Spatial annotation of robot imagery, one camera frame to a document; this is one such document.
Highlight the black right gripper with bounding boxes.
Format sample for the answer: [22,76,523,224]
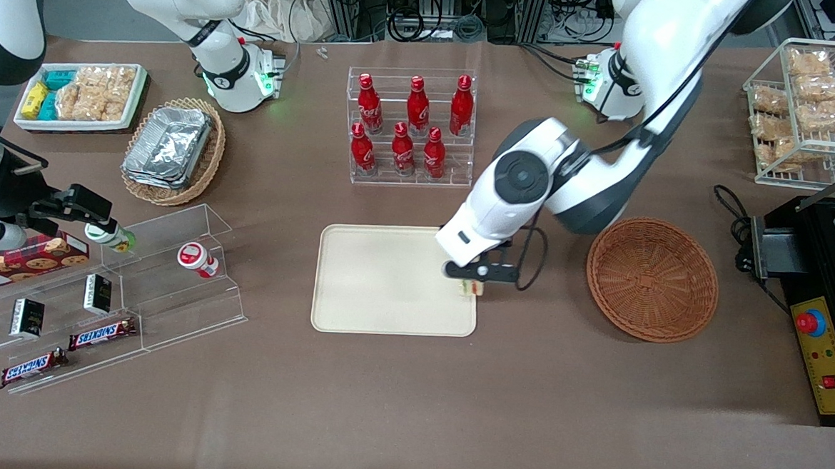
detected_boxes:
[0,158,117,238]

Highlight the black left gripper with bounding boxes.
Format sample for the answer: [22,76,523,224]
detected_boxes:
[470,237,516,269]

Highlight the white rectangular snack tray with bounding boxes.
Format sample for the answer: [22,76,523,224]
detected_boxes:
[13,57,149,138]

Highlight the beige plastic tray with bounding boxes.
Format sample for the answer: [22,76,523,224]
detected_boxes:
[310,220,482,341]

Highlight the light wicker basket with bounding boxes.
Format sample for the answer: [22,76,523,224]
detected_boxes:
[118,94,230,210]

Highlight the brown wicker basket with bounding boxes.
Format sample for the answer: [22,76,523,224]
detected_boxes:
[582,213,724,347]

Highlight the green capped small bottle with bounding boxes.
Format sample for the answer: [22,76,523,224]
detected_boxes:
[83,222,137,254]

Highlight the red cookie box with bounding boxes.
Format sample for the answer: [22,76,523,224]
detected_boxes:
[0,230,92,301]

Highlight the small black box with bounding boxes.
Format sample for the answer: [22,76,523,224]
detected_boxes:
[82,273,113,316]
[9,297,47,339]

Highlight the clear acrylic bottle rack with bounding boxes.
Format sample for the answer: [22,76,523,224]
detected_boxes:
[341,64,479,191]

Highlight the clear rice cracker bag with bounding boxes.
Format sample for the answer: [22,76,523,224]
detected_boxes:
[88,64,138,123]
[54,66,103,123]

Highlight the stack of foil trays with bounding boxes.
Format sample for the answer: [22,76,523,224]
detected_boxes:
[121,104,215,193]

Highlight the red cola bottle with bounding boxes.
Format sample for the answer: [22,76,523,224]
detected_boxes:
[420,126,449,181]
[390,122,419,178]
[448,74,477,138]
[404,76,432,138]
[355,73,387,136]
[348,122,380,176]

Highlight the yellow snack packet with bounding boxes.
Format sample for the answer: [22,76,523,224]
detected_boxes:
[21,81,49,120]

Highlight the snickers bar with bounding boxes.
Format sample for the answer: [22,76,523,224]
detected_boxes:
[0,344,70,394]
[68,313,139,355]

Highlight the red capped white bottle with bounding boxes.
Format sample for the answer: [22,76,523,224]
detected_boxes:
[176,241,222,280]

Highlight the clear acrylic stepped shelf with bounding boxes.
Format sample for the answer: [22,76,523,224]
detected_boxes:
[0,193,255,407]

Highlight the beige cloth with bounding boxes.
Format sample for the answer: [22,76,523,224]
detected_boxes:
[236,0,332,46]

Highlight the clear cracker snack bag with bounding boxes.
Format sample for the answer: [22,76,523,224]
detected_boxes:
[786,47,834,79]
[748,112,798,143]
[752,134,803,173]
[749,84,791,117]
[792,72,835,104]
[794,96,835,136]

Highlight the red emergency stop button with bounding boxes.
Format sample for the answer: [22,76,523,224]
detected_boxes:
[794,308,828,338]

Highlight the black appliance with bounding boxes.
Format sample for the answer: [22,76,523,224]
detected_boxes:
[739,191,835,428]

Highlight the yellow control panel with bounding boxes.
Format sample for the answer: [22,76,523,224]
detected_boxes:
[785,295,835,416]

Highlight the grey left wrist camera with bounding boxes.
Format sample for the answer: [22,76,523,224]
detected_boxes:
[442,260,521,284]

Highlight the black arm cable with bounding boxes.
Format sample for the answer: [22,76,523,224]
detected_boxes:
[514,53,707,302]

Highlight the black base cables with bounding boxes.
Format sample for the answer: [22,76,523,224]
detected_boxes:
[517,41,587,84]

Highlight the black background cable bundle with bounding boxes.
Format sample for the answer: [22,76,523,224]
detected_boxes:
[383,3,489,47]

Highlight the black appliance cable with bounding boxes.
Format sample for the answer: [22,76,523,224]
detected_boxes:
[708,183,758,276]

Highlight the white wire rack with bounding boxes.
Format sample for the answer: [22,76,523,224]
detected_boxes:
[737,34,835,192]

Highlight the aluminium frame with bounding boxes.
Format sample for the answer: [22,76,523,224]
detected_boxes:
[318,0,545,53]

